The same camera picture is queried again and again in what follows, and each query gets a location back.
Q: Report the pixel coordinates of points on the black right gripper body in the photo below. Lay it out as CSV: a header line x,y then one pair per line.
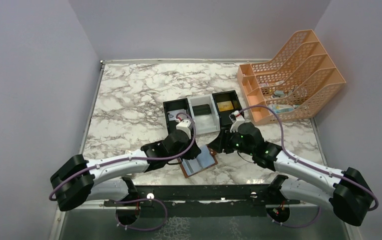
x,y
233,142

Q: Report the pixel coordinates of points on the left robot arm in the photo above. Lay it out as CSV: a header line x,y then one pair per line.
x,y
76,180

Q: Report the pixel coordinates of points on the peach plastic desk organizer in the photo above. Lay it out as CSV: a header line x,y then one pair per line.
x,y
301,75

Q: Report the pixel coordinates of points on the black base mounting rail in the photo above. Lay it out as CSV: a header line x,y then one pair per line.
x,y
192,201

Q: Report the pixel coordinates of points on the gold card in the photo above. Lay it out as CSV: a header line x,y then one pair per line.
x,y
225,106

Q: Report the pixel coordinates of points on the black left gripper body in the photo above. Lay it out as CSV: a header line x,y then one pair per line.
x,y
188,155

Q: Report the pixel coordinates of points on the black VIP card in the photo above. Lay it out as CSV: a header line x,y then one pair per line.
x,y
200,110

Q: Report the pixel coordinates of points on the brown leather card holder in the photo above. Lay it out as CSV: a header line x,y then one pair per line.
x,y
206,159

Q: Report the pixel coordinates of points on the black and white card tray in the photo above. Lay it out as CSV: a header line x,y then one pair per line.
x,y
205,123

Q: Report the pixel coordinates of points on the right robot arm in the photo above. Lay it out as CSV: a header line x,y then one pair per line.
x,y
345,192

